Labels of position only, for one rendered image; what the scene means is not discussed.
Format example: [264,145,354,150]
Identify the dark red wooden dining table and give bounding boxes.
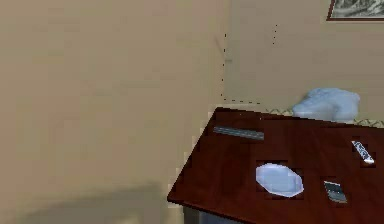
[166,106,384,224]

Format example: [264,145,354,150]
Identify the framed black and white picture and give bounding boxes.
[326,0,384,22]

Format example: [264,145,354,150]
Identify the grey remote control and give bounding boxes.
[351,140,376,165]

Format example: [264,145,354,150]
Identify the pale blue plate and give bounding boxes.
[255,162,305,198]

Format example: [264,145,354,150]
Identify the pale blue crumpled cloth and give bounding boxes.
[291,87,361,123]

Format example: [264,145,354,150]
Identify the long grey flat bar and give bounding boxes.
[212,125,265,141]

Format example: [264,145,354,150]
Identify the grey telephone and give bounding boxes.
[323,180,348,204]

